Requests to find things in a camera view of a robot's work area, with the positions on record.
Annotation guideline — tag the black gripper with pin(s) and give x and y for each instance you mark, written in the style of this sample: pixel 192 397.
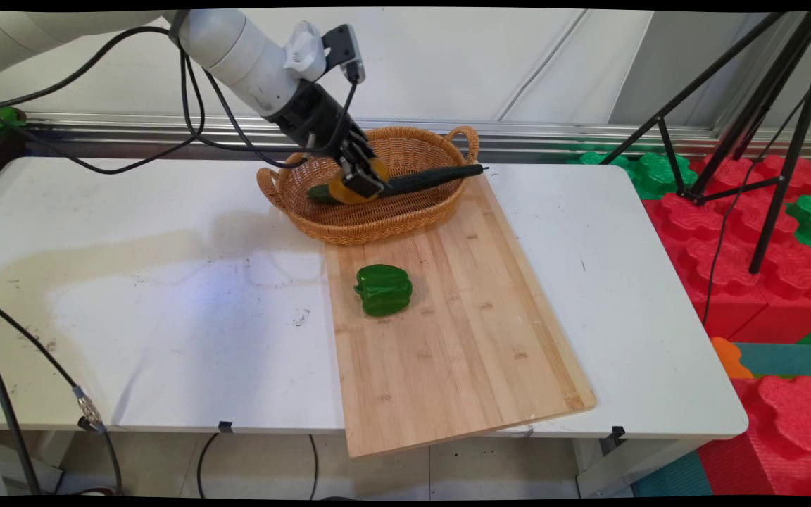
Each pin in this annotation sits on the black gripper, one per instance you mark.
pixel 317 116

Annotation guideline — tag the yellow mango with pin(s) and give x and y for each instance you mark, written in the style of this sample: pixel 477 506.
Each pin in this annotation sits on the yellow mango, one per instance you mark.
pixel 342 194

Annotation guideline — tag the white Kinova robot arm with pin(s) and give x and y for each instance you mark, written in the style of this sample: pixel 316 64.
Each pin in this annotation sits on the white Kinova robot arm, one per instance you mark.
pixel 236 49

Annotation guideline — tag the woven wicker basket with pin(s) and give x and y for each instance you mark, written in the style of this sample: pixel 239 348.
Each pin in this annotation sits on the woven wicker basket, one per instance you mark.
pixel 377 225

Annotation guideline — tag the dark green cucumber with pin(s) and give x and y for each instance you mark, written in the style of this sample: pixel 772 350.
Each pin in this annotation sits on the dark green cucumber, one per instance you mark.
pixel 434 177

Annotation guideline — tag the green bell pepper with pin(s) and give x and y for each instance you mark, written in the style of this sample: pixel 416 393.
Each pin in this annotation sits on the green bell pepper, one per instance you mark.
pixel 384 290

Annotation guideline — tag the bamboo cutting board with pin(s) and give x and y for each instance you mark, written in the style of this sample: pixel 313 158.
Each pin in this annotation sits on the bamboo cutting board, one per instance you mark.
pixel 448 352

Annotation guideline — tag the black table clip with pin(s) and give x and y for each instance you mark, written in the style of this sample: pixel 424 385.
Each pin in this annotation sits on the black table clip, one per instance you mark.
pixel 615 435
pixel 225 426

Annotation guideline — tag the green toy vegetable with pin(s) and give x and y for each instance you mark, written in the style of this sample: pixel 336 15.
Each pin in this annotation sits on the green toy vegetable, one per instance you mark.
pixel 3 120

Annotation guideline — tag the large red foam block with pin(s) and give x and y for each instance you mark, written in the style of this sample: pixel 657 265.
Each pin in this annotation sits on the large red foam block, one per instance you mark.
pixel 736 274

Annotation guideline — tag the black tripod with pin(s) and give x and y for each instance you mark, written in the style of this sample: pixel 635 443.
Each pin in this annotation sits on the black tripod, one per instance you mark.
pixel 761 105

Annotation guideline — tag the white table leg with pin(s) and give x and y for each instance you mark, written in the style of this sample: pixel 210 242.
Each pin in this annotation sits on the white table leg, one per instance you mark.
pixel 624 468

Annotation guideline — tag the orange foam piece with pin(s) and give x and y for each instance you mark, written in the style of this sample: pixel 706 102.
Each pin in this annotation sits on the orange foam piece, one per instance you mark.
pixel 728 358

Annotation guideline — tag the teal foam mat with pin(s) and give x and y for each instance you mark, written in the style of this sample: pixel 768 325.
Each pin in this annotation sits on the teal foam mat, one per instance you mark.
pixel 789 359

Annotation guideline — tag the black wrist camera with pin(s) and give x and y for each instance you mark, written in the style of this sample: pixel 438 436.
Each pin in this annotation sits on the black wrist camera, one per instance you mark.
pixel 343 49

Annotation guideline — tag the aluminium rail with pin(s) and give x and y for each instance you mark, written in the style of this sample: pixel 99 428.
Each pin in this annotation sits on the aluminium rail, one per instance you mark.
pixel 553 134

